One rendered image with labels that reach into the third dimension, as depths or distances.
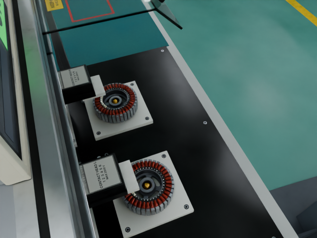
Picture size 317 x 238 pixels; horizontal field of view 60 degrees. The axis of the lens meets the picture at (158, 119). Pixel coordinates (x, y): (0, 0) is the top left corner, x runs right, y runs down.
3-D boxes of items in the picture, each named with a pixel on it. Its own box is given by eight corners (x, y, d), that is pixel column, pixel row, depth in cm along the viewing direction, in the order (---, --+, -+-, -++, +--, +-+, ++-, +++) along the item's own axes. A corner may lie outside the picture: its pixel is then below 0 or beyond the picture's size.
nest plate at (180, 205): (166, 152, 65) (166, 150, 64) (193, 212, 57) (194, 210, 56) (105, 173, 62) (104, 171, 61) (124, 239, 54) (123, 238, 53)
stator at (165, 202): (165, 161, 63) (166, 153, 60) (179, 208, 56) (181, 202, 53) (117, 172, 61) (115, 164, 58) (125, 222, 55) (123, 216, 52)
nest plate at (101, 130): (135, 83, 79) (134, 80, 78) (153, 123, 70) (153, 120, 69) (83, 97, 76) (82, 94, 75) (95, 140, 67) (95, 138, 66)
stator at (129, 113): (130, 86, 76) (129, 77, 73) (144, 116, 70) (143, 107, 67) (90, 97, 74) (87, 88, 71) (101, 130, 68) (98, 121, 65)
